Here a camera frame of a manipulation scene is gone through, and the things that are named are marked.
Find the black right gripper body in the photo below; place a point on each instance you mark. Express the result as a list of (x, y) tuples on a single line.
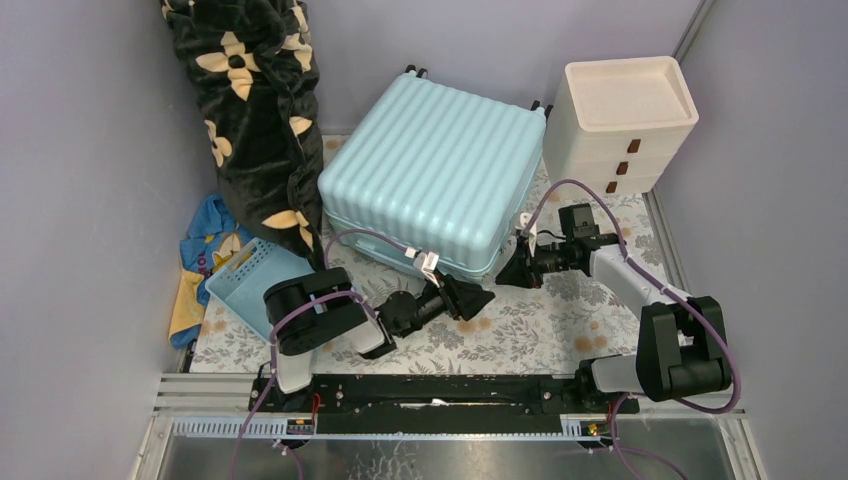
[(546, 261)]

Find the black floral plush blanket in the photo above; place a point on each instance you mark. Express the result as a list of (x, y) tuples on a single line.
[(252, 67)]

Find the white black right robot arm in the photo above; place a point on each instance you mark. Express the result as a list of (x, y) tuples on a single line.
[(681, 344)]

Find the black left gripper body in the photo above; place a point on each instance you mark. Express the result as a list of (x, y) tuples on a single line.
[(448, 295)]

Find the floral patterned floor mat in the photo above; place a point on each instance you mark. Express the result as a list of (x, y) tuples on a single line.
[(540, 331)]

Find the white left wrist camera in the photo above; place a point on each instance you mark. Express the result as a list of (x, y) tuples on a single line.
[(425, 263)]

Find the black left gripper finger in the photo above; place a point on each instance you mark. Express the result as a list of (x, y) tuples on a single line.
[(459, 287), (470, 303)]

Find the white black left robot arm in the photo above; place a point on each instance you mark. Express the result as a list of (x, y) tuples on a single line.
[(309, 311)]

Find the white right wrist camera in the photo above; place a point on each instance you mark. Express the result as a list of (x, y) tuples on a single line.
[(526, 225)]

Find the light blue perforated plastic basket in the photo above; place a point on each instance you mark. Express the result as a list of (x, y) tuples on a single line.
[(241, 281)]

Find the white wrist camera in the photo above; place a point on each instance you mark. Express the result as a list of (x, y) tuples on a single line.
[(526, 225), (425, 263)]

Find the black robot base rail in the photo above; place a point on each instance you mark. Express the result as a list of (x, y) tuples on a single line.
[(348, 404)]

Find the light blue ribbed suitcase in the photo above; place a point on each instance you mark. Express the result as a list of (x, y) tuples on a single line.
[(434, 168)]

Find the blue yellow cloth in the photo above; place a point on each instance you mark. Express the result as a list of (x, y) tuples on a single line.
[(212, 238)]

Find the white three-drawer storage cabinet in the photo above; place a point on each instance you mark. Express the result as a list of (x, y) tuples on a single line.
[(615, 125)]

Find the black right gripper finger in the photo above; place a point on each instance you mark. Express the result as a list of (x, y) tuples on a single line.
[(522, 255), (520, 276)]

